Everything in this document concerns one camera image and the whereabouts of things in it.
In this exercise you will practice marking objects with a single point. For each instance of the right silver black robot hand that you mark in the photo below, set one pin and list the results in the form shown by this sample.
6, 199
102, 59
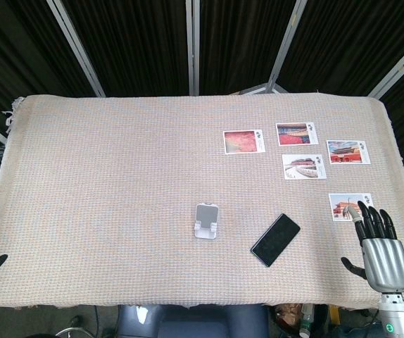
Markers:
385, 260

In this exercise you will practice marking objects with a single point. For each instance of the black smartphone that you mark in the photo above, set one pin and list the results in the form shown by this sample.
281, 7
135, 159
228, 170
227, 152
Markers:
275, 240

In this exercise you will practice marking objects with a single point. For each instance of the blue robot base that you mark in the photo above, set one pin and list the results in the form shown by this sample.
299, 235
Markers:
195, 322

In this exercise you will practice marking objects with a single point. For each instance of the white phone stand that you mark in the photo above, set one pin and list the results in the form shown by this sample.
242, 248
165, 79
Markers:
206, 220

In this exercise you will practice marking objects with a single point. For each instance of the palace and crane statue postcard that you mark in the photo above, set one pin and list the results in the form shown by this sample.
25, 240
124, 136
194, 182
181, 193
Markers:
339, 207

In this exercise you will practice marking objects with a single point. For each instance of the plastic bottle with green label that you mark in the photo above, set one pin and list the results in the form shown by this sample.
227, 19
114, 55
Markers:
305, 322

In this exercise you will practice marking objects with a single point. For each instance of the brown snack bag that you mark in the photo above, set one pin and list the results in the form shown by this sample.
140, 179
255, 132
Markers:
286, 314

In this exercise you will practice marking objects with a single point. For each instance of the blue sky palace postcard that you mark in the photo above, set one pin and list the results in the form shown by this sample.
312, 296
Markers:
344, 153

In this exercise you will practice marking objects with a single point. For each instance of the snowy palace postcard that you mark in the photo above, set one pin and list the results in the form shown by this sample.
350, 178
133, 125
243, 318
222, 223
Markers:
302, 168

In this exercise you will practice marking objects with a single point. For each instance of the beige woven tablecloth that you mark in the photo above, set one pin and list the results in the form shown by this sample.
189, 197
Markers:
117, 176

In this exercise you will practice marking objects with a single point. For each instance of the dark red building postcard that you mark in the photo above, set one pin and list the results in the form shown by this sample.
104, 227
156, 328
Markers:
293, 134

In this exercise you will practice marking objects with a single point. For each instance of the red photo postcard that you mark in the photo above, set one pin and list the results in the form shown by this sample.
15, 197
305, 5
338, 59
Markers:
240, 141

